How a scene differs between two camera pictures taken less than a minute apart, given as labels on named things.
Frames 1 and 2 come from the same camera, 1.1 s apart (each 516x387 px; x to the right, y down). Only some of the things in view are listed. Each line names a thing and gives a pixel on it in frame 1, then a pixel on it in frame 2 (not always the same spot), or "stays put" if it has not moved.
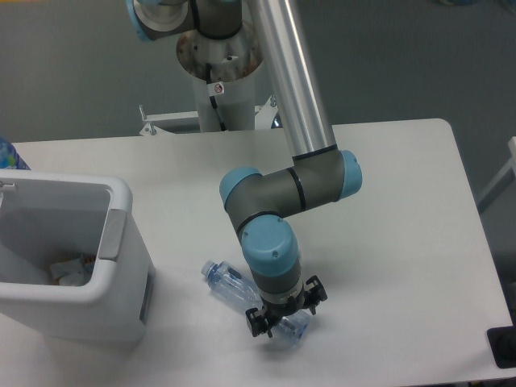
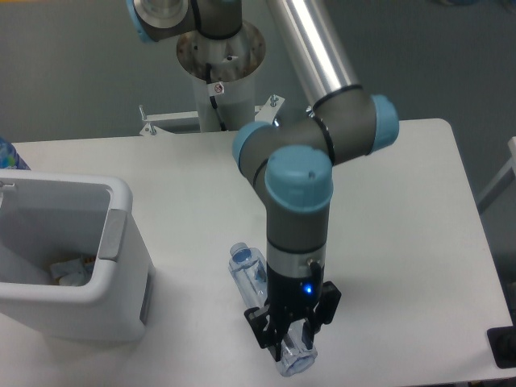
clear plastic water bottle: x=239 y=287 -> x=249 y=271
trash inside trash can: x=72 y=272 stays put
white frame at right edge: x=501 y=182 stays put
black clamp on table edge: x=502 y=340 stays put
